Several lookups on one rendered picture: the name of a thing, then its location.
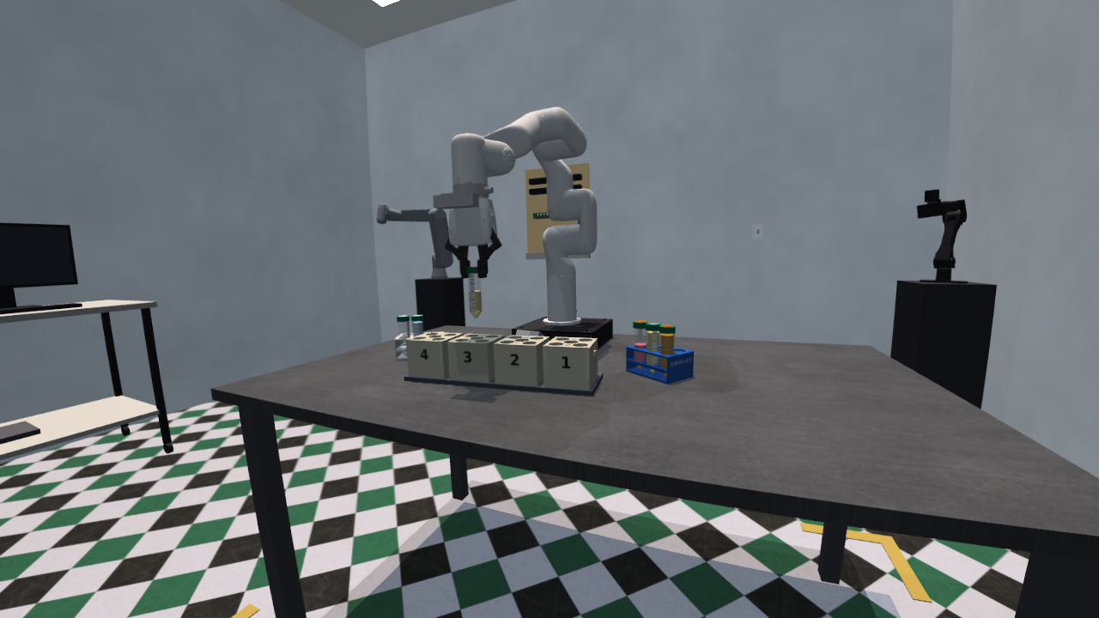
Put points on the white tube rack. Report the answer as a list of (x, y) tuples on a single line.
[(398, 350)]

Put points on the clear tube with dark green cap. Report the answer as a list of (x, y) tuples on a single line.
[(404, 330)]

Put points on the blue tube rack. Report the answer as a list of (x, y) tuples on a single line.
[(680, 365)]

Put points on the centrifuge tube with pink liquid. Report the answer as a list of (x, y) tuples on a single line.
[(640, 339)]

